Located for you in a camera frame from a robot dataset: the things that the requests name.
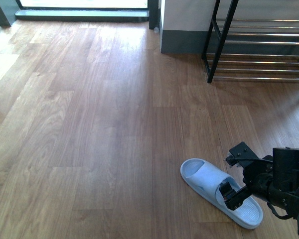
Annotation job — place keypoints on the light blue slide sandal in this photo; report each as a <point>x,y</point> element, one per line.
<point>205,179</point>

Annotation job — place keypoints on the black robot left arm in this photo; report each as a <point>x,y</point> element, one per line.
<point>274,179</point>

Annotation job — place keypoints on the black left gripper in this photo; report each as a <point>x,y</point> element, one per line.
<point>274,179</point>

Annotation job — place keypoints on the black metal shoe rack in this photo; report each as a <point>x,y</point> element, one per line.
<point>253,40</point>

